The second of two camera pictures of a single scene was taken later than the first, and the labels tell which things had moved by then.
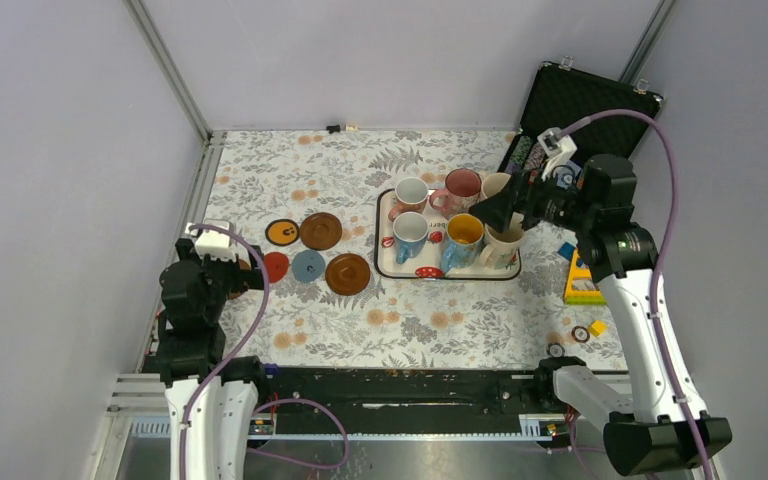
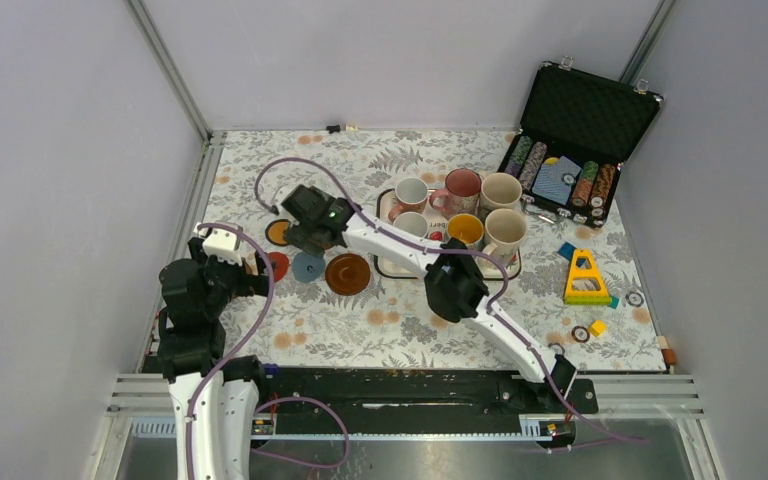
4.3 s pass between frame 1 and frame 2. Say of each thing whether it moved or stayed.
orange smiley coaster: stayed
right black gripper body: moved
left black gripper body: stayed
